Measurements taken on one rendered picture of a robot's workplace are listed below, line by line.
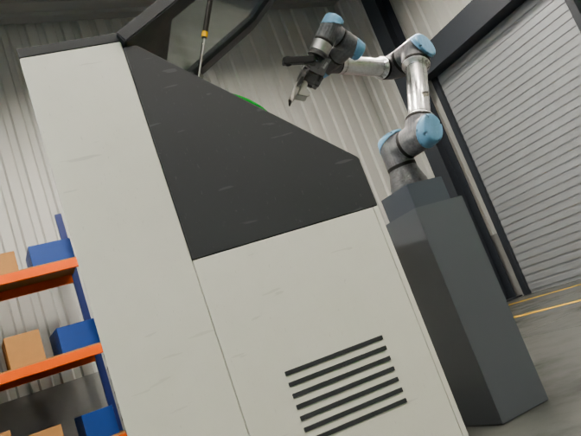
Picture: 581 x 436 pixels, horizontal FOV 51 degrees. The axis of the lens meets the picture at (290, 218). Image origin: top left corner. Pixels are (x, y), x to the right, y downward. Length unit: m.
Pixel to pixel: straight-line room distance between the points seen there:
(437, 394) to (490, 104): 7.81
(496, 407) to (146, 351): 1.23
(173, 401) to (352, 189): 0.78
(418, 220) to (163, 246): 1.00
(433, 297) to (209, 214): 0.98
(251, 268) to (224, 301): 0.12
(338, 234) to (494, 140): 7.76
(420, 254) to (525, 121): 6.86
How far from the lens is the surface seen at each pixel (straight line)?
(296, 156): 1.81
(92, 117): 1.79
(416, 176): 2.39
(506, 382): 2.33
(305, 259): 1.72
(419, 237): 2.28
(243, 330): 1.65
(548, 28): 8.75
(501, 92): 9.25
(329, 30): 2.30
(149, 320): 1.62
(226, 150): 1.77
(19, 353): 7.16
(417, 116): 2.38
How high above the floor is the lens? 0.49
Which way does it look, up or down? 11 degrees up
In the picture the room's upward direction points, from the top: 20 degrees counter-clockwise
